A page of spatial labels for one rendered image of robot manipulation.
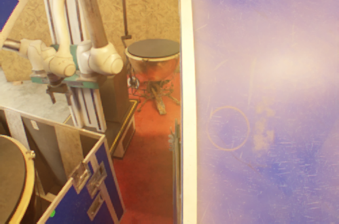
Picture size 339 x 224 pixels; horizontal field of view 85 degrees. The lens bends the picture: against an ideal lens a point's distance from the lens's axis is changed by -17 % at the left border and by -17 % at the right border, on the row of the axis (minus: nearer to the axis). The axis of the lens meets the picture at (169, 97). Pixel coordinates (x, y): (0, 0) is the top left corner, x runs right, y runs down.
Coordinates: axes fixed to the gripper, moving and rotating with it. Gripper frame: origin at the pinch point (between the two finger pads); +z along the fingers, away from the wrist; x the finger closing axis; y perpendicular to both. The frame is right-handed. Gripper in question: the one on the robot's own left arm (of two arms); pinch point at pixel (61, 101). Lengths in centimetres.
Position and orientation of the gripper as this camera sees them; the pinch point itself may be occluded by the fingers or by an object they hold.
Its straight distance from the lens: 156.9
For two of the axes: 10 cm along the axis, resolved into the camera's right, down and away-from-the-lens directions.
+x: 9.8, 1.0, -1.5
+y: -1.8, 5.3, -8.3
